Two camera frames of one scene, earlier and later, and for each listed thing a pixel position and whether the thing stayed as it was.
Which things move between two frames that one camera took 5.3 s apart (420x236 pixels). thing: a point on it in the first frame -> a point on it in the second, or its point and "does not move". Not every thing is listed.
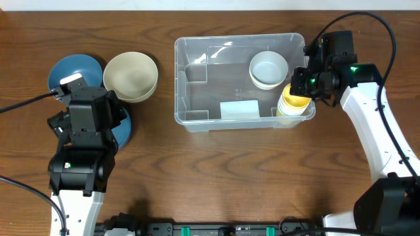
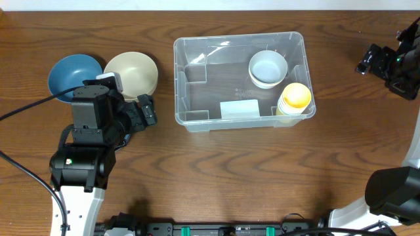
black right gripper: x=300 y=84 -> x=383 y=59
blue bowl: x=74 y=65 does not move
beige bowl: x=132 y=76 does not move
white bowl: x=267 y=87 does not move
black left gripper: x=58 y=122 -> x=140 y=114
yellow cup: x=284 y=120 does not move
